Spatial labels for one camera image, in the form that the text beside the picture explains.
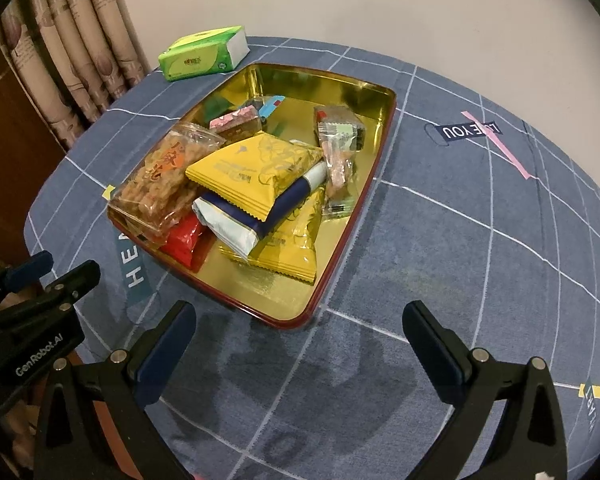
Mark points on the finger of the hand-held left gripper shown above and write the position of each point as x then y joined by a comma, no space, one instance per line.
75,280
30,265

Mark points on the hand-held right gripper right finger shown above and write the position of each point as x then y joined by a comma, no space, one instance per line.
440,355

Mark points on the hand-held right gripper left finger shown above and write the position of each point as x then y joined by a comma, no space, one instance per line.
167,355

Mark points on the small reddish twisted dough packet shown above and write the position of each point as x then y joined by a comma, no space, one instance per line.
182,240

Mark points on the dark red gold-lined tin box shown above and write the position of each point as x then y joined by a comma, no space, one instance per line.
290,290

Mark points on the blue soda cracker packet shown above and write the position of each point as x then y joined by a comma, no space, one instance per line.
225,225

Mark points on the blue candy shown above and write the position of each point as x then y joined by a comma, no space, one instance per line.
270,106

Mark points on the black sesame block packet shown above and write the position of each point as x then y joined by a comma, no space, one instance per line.
337,112

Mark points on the blue checked bed sheet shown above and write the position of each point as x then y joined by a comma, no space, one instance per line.
480,260

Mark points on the brown wooden cabinet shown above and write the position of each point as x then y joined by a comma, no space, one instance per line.
10,160

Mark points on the large clear twisted dough packet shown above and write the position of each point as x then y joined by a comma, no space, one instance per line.
160,180

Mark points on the yellow snack packet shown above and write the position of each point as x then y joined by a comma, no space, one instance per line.
255,170
290,245

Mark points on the clear green-ended peanut packet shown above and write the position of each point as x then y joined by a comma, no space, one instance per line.
337,170

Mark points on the pink candy packet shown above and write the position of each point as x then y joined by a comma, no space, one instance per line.
235,121

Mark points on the beige patterned curtain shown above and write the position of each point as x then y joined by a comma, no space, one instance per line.
80,35

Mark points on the green tissue pack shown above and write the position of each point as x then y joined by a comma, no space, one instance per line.
200,57

